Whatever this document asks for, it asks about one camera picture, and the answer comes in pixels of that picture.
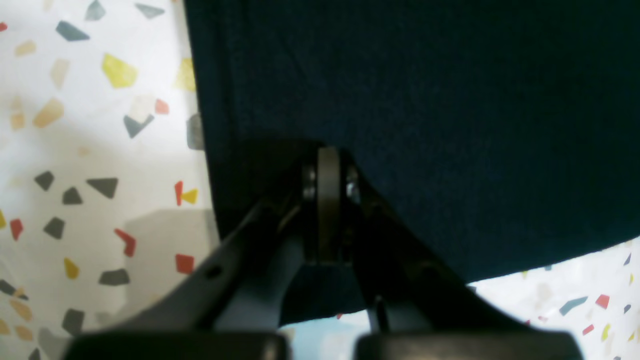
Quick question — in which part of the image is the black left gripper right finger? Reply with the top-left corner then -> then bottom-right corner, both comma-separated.
320,147 -> 583,360

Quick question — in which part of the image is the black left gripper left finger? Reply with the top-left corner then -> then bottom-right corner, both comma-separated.
64,150 -> 321,360

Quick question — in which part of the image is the black t-shirt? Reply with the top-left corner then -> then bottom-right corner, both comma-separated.
182,0 -> 640,326

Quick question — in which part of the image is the terrazzo pattern tablecloth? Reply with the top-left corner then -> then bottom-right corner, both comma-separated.
1,0 -> 639,360

